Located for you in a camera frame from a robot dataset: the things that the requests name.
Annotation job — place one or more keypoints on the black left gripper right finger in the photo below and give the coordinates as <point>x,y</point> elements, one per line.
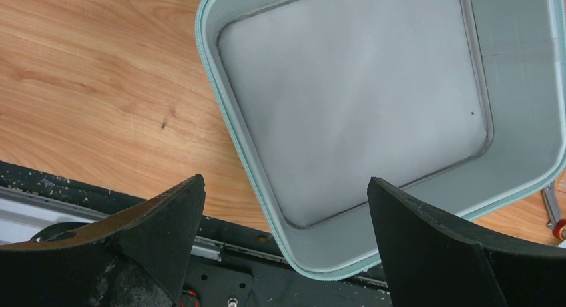
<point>433,258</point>

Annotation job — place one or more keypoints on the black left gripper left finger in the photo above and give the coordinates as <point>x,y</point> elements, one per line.
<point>136,257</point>

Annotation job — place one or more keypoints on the mint green medicine kit case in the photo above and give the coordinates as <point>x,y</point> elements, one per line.
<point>460,103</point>

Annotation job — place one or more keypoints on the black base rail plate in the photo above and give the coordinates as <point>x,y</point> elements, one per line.
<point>230,264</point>

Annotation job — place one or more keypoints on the black handled scissors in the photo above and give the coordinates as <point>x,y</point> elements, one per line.
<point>556,223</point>

